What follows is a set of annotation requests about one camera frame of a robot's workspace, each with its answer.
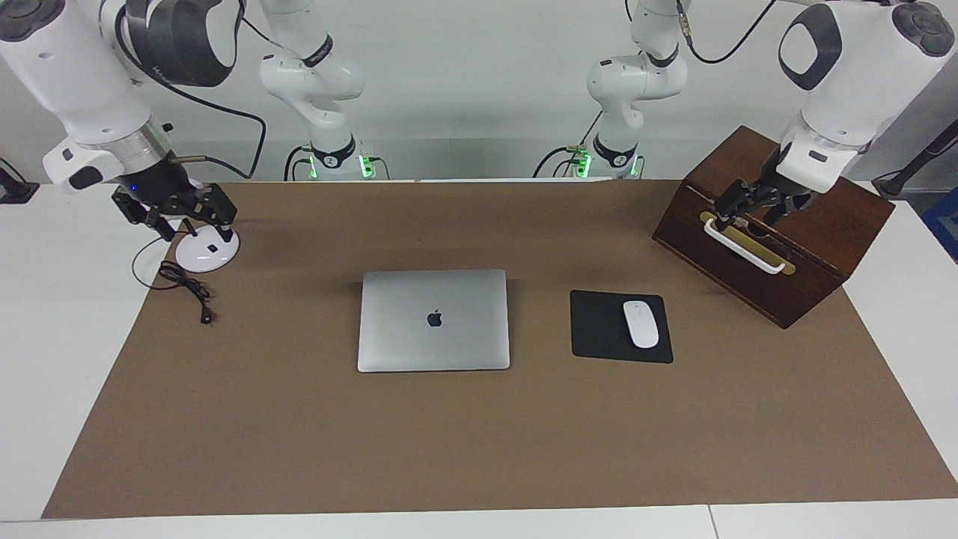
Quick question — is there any white box handle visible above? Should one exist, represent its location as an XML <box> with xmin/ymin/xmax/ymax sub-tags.
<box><xmin>704</xmin><ymin>217</ymin><xmax>787</xmax><ymax>275</ymax></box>

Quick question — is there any black stand foot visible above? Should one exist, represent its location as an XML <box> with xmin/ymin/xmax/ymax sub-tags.
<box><xmin>0</xmin><ymin>157</ymin><xmax>40</xmax><ymax>204</ymax></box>

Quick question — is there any brown table mat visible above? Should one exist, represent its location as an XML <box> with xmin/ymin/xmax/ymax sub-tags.
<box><xmin>41</xmin><ymin>180</ymin><xmax>958</xmax><ymax>520</ymax></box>

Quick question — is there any black mouse pad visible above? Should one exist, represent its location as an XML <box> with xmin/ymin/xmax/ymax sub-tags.
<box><xmin>570</xmin><ymin>290</ymin><xmax>674</xmax><ymax>365</ymax></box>

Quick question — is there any white computer mouse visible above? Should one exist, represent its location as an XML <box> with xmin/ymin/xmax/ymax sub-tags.
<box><xmin>623</xmin><ymin>300</ymin><xmax>660</xmax><ymax>350</ymax></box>

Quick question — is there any grey aluminium laptop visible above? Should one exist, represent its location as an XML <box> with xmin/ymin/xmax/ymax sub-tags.
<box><xmin>357</xmin><ymin>269</ymin><xmax>511</xmax><ymax>374</ymax></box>

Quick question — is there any brass handle plate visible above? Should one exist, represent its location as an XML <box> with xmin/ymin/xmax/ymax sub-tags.
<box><xmin>700</xmin><ymin>211</ymin><xmax>796</xmax><ymax>276</ymax></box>

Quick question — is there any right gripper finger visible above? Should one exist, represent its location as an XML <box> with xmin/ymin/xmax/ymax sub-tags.
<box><xmin>187</xmin><ymin>186</ymin><xmax>239</xmax><ymax>229</ymax></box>
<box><xmin>112</xmin><ymin>191</ymin><xmax>177</xmax><ymax>242</ymax></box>

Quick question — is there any black tripod leg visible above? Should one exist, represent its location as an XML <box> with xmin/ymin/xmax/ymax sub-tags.
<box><xmin>872</xmin><ymin>120</ymin><xmax>958</xmax><ymax>197</ymax></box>

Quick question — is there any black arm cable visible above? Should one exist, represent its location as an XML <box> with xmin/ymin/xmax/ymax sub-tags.
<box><xmin>112</xmin><ymin>0</ymin><xmax>266</xmax><ymax>180</ymax></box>
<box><xmin>677</xmin><ymin>0</ymin><xmax>779</xmax><ymax>64</ymax></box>

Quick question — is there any dark brown wooden box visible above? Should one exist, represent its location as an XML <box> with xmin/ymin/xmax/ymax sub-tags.
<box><xmin>651</xmin><ymin>125</ymin><xmax>896</xmax><ymax>330</ymax></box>

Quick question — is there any black lamp power cable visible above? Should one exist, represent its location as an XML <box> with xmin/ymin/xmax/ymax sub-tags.
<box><xmin>132</xmin><ymin>232</ymin><xmax>218</xmax><ymax>326</ymax></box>

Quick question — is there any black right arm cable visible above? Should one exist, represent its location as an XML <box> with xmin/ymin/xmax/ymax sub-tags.
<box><xmin>112</xmin><ymin>0</ymin><xmax>266</xmax><ymax>180</ymax></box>

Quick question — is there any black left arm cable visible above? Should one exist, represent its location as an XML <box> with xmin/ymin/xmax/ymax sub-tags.
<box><xmin>677</xmin><ymin>0</ymin><xmax>779</xmax><ymax>64</ymax></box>

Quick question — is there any blue crate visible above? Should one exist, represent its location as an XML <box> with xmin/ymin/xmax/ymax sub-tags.
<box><xmin>922</xmin><ymin>187</ymin><xmax>958</xmax><ymax>263</ymax></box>

